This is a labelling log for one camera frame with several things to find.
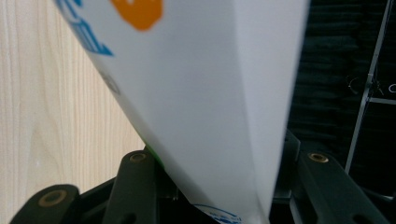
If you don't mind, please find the blue and white milk carton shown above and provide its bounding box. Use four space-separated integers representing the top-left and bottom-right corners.
54 0 311 224

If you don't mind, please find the dark curtain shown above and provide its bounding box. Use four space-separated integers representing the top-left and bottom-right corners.
288 0 396 200

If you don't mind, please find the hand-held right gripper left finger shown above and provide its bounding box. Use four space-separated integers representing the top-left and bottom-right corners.
154 163 180 201

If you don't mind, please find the grey metal stand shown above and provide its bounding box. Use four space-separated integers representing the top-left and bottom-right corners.
345 0 396 175

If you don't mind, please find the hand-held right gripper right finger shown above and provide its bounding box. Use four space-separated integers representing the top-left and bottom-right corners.
274 129 302 203

